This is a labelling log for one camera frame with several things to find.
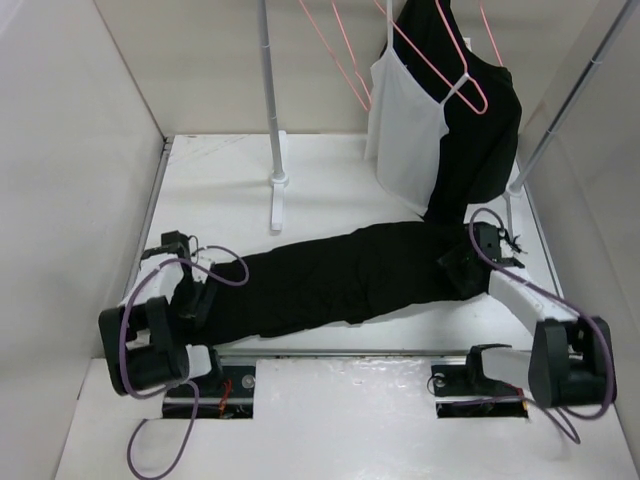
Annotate right rack pole with foot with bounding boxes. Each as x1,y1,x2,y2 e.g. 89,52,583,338
503,0,639,235

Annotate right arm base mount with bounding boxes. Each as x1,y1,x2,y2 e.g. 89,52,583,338
427,344,529,419

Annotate aluminium rail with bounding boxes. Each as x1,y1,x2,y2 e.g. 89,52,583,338
217,347,469,358

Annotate rack pole with foot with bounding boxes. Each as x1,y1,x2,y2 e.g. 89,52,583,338
503,0,639,235
257,0,289,234

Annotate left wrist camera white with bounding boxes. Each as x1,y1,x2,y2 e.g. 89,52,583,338
191,251,215,282

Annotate pink hanger with camisole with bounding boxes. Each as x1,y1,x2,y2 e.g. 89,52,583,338
375,1,490,115

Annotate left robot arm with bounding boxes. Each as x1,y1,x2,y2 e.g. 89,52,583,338
98,231,224,397

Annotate pink wire hanger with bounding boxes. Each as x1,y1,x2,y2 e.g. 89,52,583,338
298,0,372,112

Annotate black hanging garment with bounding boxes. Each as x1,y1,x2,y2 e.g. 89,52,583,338
382,0,524,224

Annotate white camisole top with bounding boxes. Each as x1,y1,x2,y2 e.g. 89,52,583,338
364,1,470,215

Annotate left rack pole with foot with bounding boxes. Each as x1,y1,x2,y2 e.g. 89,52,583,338
257,0,289,234

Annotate pink hanger under black garment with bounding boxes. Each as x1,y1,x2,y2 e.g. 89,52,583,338
478,0,505,67

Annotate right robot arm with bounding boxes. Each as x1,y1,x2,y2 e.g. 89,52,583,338
432,223,617,408

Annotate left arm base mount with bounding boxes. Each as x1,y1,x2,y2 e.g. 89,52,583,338
161,348,257,420

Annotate black trousers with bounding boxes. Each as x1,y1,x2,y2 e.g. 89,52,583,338
187,222,470,346

